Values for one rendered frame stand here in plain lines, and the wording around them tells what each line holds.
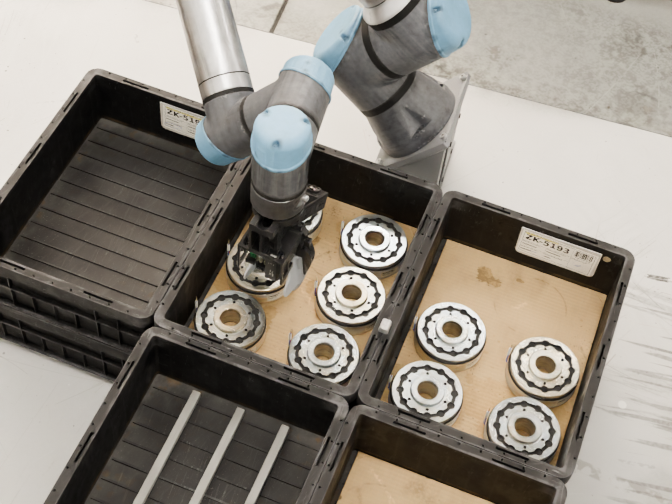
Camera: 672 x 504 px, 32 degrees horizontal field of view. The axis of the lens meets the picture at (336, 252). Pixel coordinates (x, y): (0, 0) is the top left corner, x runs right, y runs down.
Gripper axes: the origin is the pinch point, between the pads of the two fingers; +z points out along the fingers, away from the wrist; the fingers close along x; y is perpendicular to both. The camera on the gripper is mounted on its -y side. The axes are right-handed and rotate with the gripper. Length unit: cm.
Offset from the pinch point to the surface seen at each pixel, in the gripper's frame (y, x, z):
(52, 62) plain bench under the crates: -32, -63, 15
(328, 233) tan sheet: -11.7, 2.6, 2.0
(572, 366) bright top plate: -4.8, 44.8, -1.0
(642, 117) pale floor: -147, 39, 85
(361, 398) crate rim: 18.0, 20.9, -8.0
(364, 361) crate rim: 12.6, 18.9, -8.0
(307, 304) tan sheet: 1.8, 5.6, 2.0
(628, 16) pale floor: -184, 24, 85
